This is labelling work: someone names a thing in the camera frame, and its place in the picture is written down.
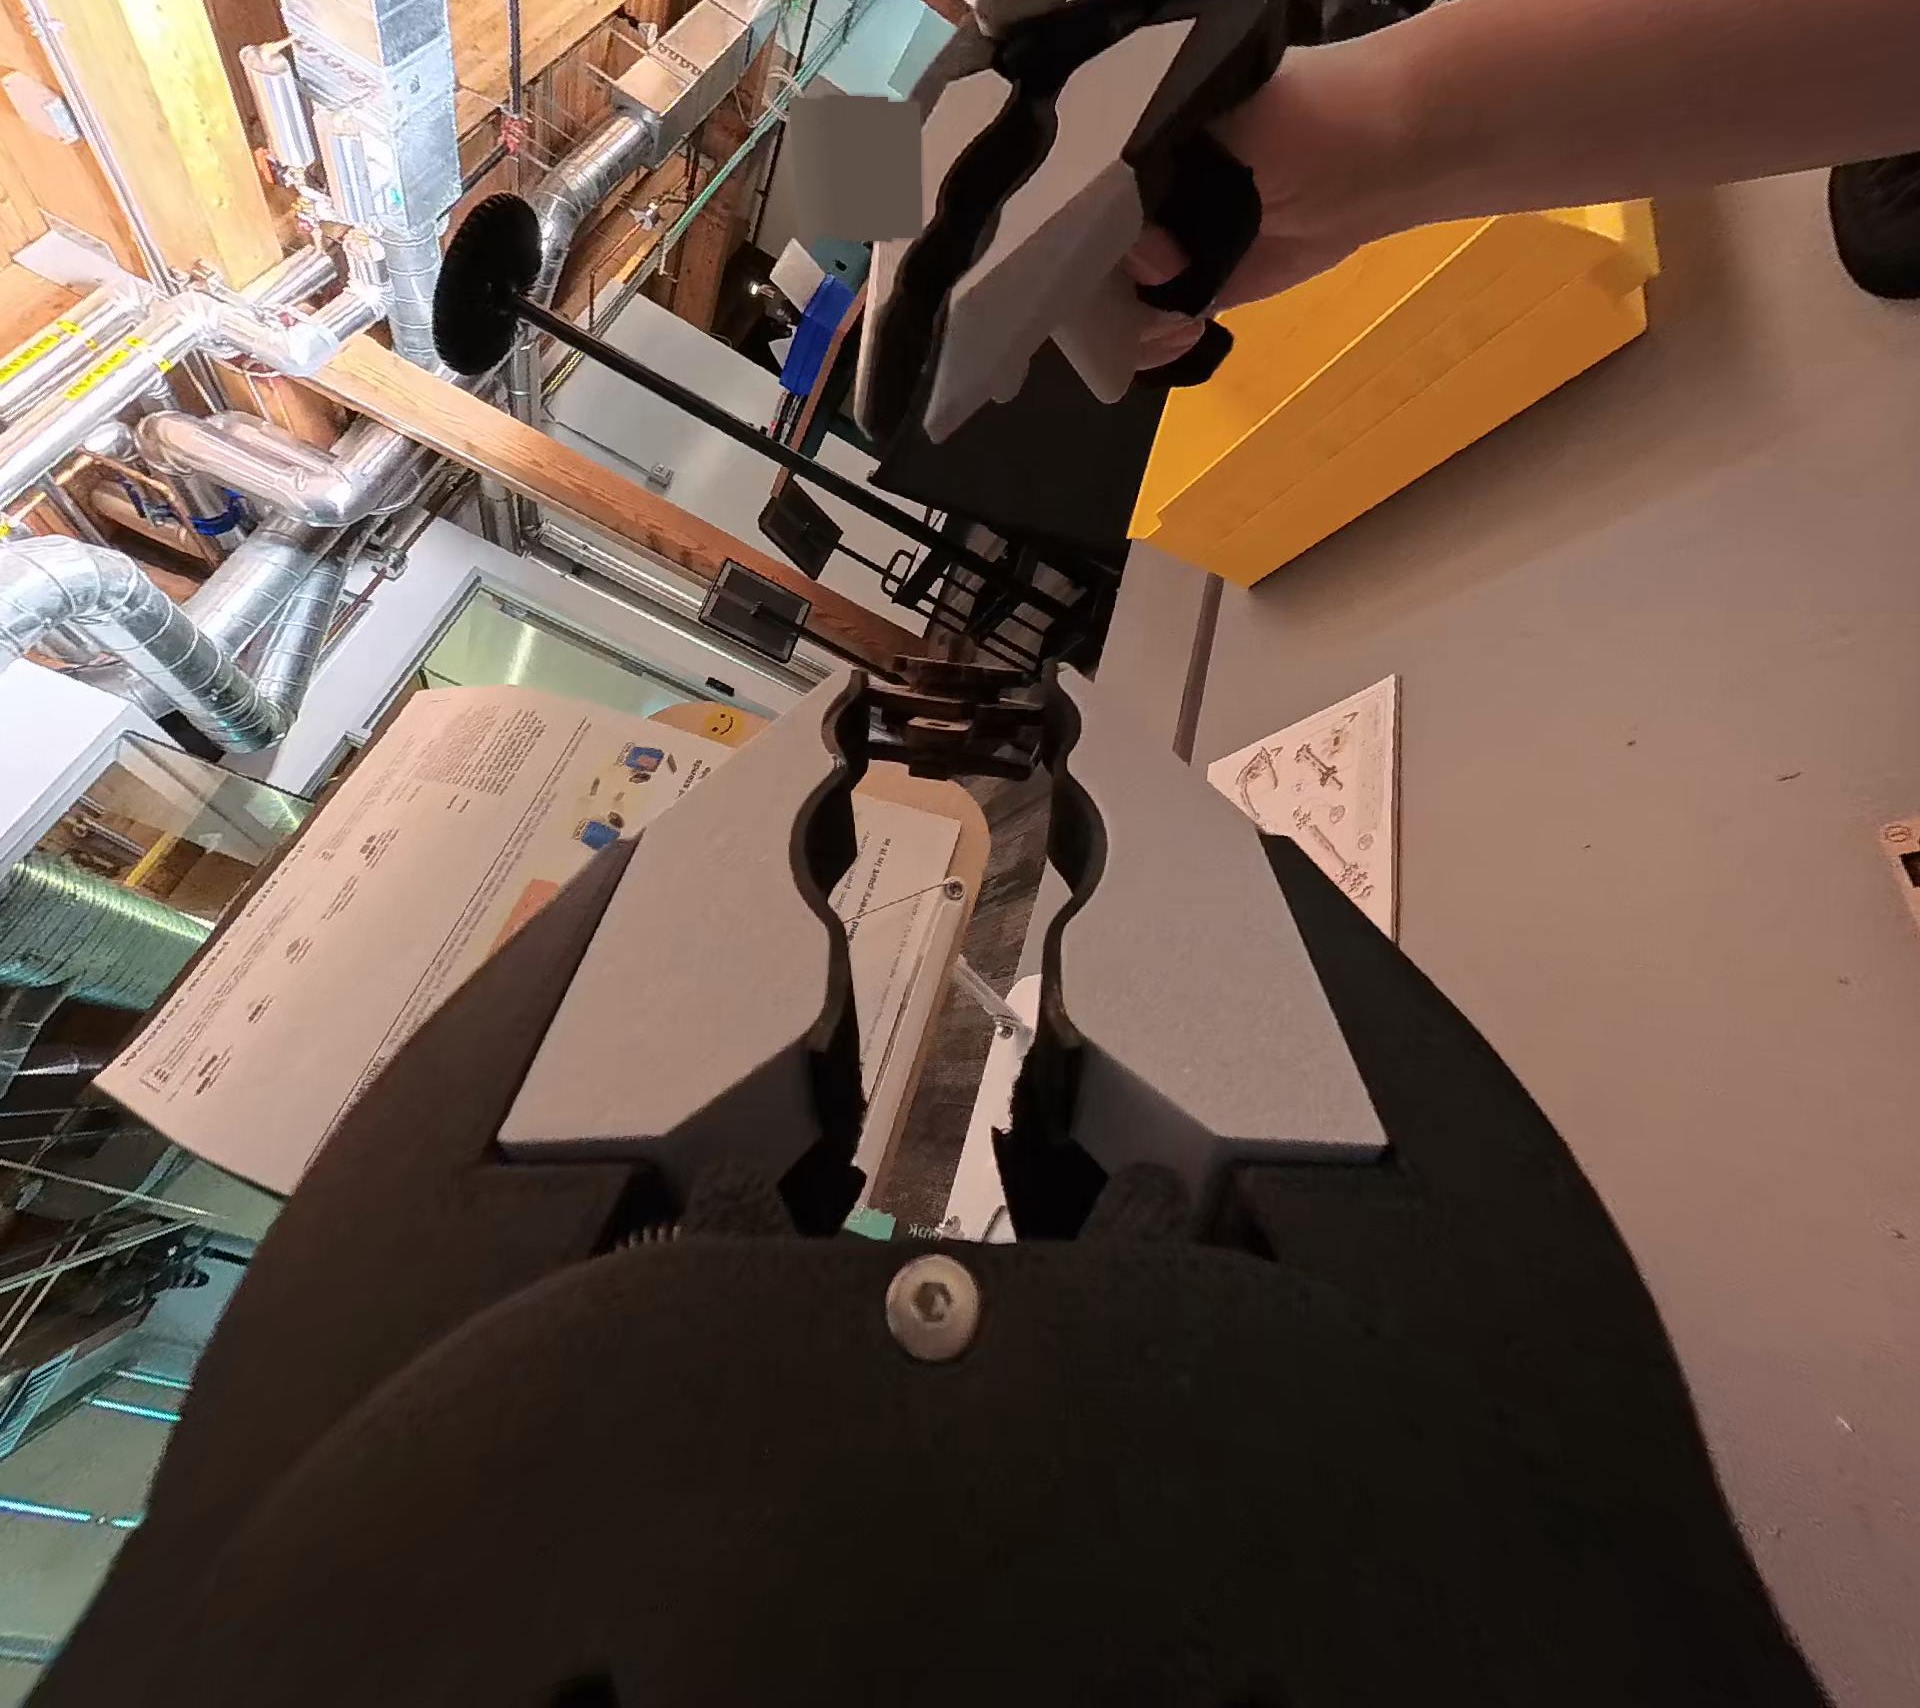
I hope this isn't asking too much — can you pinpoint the black disc on rod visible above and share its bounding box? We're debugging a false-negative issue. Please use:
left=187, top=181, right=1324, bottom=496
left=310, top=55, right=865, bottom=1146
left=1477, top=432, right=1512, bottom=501
left=431, top=190, right=977, bottom=553

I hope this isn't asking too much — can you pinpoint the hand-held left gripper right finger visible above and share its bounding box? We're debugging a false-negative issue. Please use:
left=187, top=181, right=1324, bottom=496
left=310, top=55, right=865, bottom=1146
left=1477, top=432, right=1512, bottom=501
left=1001, top=669, right=1392, bottom=1240

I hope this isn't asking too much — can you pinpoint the yellow box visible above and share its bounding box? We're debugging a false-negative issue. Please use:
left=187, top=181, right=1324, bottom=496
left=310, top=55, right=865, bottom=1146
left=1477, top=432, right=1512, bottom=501
left=1126, top=202, right=1660, bottom=588

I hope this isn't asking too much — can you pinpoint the illustrated paper card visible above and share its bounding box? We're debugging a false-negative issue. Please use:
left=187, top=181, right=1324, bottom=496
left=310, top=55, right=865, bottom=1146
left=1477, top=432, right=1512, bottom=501
left=1208, top=673, right=1401, bottom=946

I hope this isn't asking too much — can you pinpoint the silver insulated pipe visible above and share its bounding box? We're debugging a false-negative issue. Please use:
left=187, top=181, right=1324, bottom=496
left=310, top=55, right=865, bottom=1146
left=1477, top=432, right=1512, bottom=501
left=0, top=535, right=300, bottom=752
left=137, top=404, right=442, bottom=527

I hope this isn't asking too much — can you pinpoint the person's right forearm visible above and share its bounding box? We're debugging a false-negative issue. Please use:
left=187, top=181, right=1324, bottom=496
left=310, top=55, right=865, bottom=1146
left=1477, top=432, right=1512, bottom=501
left=1412, top=0, right=1920, bottom=255

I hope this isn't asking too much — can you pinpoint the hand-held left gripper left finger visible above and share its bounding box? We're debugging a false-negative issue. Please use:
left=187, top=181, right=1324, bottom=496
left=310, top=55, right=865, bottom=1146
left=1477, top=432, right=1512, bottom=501
left=495, top=670, right=876, bottom=1237

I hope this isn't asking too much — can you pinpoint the blue storage bin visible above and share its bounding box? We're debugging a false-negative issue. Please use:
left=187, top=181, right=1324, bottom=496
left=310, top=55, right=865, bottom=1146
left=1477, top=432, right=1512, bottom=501
left=778, top=273, right=862, bottom=393

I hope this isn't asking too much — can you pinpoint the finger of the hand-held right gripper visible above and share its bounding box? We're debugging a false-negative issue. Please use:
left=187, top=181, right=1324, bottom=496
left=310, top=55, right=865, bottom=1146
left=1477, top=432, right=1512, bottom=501
left=919, top=16, right=1208, bottom=444
left=852, top=58, right=1082, bottom=441

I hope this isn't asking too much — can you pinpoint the silver round air duct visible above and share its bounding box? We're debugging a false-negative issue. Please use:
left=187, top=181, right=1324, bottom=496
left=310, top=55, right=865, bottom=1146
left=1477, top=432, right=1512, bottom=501
left=516, top=0, right=860, bottom=420

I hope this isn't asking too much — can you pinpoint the black textured pad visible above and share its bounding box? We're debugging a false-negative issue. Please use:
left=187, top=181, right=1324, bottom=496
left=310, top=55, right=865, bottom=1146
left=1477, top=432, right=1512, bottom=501
left=1828, top=155, right=1920, bottom=300

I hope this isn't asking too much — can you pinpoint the paper instruction sheet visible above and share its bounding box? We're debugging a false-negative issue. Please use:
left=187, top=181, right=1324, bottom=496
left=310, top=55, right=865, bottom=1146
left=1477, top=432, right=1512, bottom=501
left=95, top=684, right=966, bottom=1200

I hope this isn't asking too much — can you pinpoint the round wooden model assembly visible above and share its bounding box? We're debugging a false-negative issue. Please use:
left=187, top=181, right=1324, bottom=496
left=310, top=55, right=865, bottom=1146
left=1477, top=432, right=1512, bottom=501
left=862, top=650, right=1050, bottom=784

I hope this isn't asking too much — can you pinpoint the person's right hand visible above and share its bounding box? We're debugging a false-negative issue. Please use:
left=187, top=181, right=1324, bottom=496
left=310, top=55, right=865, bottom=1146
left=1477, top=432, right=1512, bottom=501
left=1126, top=37, right=1446, bottom=376

